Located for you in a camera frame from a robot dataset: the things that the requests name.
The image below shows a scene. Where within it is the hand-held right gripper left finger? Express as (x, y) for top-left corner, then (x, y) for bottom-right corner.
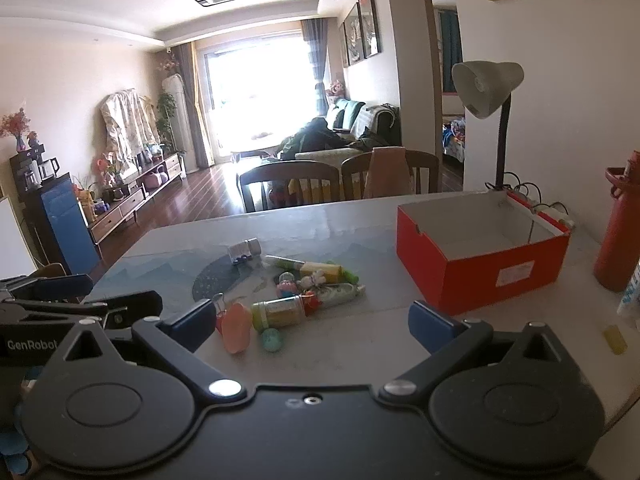
(64, 299), (246, 404)

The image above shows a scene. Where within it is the white coffee table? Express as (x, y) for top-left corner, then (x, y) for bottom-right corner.
(229, 134), (282, 160)

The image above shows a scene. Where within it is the dark clothes pile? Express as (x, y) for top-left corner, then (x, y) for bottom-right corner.
(279, 117), (362, 161)

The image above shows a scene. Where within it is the small white plastic case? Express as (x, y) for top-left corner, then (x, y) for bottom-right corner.
(227, 238), (263, 264)

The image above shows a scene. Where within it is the white standing air conditioner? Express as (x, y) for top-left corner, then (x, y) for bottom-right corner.
(160, 73), (194, 157)

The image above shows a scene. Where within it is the red water bottle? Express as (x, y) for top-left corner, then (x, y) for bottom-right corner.
(593, 149), (640, 294)

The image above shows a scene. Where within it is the wooden tv cabinet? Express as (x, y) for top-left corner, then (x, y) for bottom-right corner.
(87, 152), (188, 257)

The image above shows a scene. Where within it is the yellow rectangular box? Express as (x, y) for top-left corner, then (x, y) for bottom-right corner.
(299, 261), (344, 284)

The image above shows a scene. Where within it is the orange pink bottle charm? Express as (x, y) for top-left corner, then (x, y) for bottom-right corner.
(214, 293), (254, 356)

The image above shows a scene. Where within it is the glitter jar with green lid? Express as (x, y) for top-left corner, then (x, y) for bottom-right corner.
(251, 294), (321, 334)

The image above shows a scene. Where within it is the white squeeze tube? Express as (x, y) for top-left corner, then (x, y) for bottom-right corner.
(616, 262), (640, 317)

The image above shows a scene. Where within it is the yellow eraser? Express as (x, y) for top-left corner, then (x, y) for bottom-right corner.
(603, 324), (629, 356)

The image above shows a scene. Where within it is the white green tube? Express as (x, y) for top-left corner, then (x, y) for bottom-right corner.
(264, 254), (307, 271)

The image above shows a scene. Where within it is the orange cardboard box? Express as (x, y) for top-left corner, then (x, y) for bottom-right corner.
(396, 191), (572, 317)

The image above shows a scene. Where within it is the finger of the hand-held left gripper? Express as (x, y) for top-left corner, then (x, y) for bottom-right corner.
(0, 274), (94, 303)
(82, 290), (163, 328)

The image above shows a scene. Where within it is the dark wooden dining chair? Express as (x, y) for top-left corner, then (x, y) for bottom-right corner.
(341, 149), (441, 201)
(237, 160), (342, 214)

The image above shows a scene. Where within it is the blue window curtain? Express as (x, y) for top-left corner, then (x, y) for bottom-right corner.
(300, 17), (332, 120)

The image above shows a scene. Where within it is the black blue water dispenser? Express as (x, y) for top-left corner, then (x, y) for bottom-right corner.
(9, 144), (102, 277)

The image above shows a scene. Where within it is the sofa with cushions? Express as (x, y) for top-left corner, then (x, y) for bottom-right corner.
(295, 97), (402, 173)

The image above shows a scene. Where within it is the grey window curtain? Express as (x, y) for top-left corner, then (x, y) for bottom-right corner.
(172, 41), (211, 170)

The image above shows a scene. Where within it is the pink towel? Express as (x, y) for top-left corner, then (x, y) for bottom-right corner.
(363, 146), (407, 200)

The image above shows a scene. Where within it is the vase with red flowers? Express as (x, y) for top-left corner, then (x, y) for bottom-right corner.
(0, 107), (32, 154)

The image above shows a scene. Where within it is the white desk lamp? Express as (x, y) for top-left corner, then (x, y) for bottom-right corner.
(451, 60), (525, 193)

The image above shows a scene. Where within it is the green marker pen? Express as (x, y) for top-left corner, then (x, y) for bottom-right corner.
(326, 259), (361, 284)

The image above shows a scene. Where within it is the white power strip with cables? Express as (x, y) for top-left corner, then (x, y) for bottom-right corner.
(502, 172), (577, 228)

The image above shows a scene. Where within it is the white bunny plush charm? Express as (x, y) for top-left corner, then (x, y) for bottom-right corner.
(298, 270), (327, 292)

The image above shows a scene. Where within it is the green potted plant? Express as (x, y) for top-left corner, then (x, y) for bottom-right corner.
(155, 90), (182, 153)

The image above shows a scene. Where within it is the small teal ball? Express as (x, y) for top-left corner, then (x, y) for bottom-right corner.
(260, 328), (285, 353)

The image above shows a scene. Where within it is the row of dark framed pictures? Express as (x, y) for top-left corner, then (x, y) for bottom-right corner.
(339, 0), (382, 69)

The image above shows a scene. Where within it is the white green correction tape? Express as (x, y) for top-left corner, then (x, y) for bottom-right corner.
(319, 282), (366, 307)

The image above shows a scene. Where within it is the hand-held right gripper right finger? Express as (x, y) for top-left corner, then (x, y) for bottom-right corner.
(380, 300), (566, 404)

